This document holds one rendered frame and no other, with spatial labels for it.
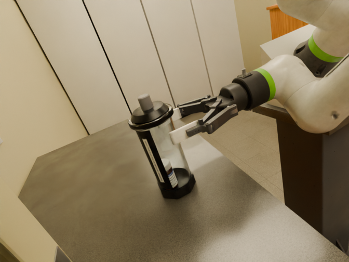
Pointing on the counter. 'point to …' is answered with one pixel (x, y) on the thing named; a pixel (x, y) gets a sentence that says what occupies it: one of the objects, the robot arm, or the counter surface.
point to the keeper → (59, 256)
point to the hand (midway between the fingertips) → (169, 127)
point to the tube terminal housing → (22, 232)
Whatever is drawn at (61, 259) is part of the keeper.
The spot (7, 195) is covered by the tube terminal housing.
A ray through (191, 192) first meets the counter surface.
